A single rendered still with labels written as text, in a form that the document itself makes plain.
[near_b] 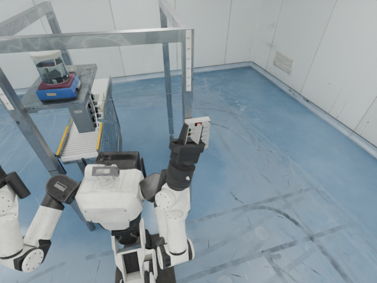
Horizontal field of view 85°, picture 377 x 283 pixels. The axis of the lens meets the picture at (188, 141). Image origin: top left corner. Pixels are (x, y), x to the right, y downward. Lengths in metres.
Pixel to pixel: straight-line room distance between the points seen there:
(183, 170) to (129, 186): 0.35
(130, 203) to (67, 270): 1.50
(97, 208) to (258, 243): 1.67
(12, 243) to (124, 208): 0.38
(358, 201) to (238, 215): 1.37
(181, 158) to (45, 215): 0.64
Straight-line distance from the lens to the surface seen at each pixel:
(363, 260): 2.64
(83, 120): 1.48
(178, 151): 0.60
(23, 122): 1.51
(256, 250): 2.25
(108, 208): 0.95
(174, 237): 0.79
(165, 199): 0.68
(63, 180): 1.04
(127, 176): 0.97
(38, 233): 1.06
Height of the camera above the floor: 2.01
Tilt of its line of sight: 41 degrees down
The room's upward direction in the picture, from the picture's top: straight up
